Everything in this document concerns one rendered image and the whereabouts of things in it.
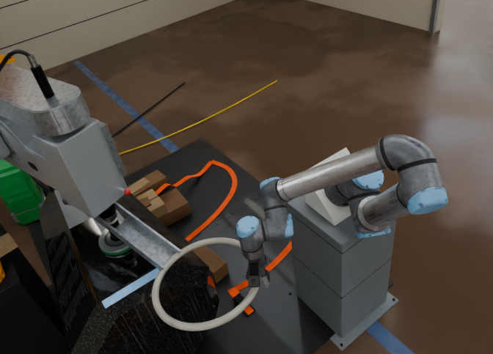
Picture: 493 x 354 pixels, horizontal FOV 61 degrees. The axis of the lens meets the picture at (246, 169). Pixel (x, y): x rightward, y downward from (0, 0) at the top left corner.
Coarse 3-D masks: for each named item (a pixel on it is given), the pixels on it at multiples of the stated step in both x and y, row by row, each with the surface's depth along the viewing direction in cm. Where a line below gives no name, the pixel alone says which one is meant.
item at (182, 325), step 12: (204, 240) 199; (216, 240) 198; (228, 240) 196; (180, 252) 197; (168, 264) 192; (156, 276) 187; (156, 288) 182; (252, 288) 170; (156, 300) 176; (156, 312) 172; (228, 312) 164; (240, 312) 164; (168, 324) 167; (180, 324) 164; (192, 324) 163; (204, 324) 161; (216, 324) 161
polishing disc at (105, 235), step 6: (120, 222) 229; (102, 234) 224; (108, 234) 223; (102, 240) 220; (108, 240) 219; (120, 240) 218; (102, 246) 216; (108, 246) 216; (114, 246) 215; (120, 246) 215; (126, 246) 214; (108, 252) 214; (114, 252) 213
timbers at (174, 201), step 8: (152, 176) 374; (160, 176) 372; (152, 184) 365; (160, 184) 370; (136, 192) 359; (144, 192) 362; (168, 192) 351; (176, 192) 349; (168, 200) 343; (176, 200) 341; (184, 200) 340; (168, 208) 335; (176, 208) 334; (184, 208) 338; (168, 216) 333; (176, 216) 337; (184, 216) 342; (168, 224) 337
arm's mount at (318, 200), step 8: (344, 152) 215; (328, 160) 211; (312, 192) 207; (320, 192) 204; (312, 200) 211; (320, 200) 204; (328, 200) 204; (320, 208) 207; (328, 208) 203; (336, 208) 204; (344, 208) 205; (328, 216) 204; (336, 216) 203; (344, 216) 204; (336, 224) 203
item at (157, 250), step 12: (132, 216) 206; (108, 228) 204; (120, 228) 206; (132, 228) 207; (144, 228) 205; (132, 240) 202; (144, 240) 203; (156, 240) 203; (168, 240) 199; (144, 252) 193; (156, 252) 199; (168, 252) 199; (156, 264) 191
